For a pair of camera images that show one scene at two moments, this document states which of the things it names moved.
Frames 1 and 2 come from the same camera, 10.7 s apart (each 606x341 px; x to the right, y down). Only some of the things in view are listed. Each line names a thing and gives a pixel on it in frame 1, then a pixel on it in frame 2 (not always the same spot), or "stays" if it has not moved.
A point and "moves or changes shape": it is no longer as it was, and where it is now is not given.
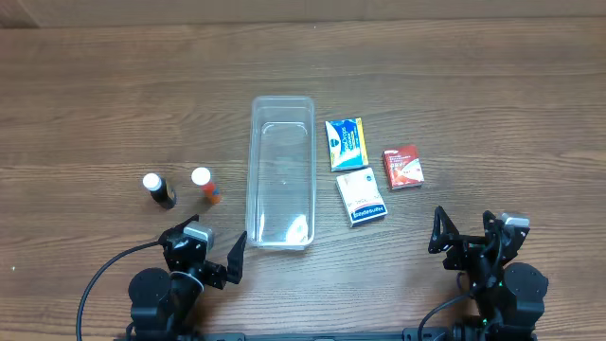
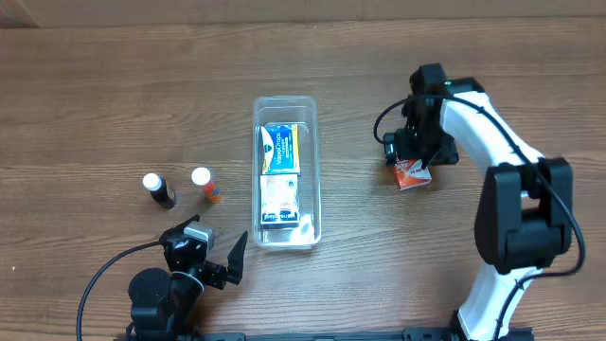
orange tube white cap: [202, 176] stays
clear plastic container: [281, 172] stays
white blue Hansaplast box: [362, 197] to [279, 205]
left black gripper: [204, 264] stays
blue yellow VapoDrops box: [347, 141] to [280, 149]
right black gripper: [467, 243] to [421, 150]
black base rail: [370, 335] stays
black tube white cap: [157, 188] stays
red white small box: [403, 168] moves or changes shape
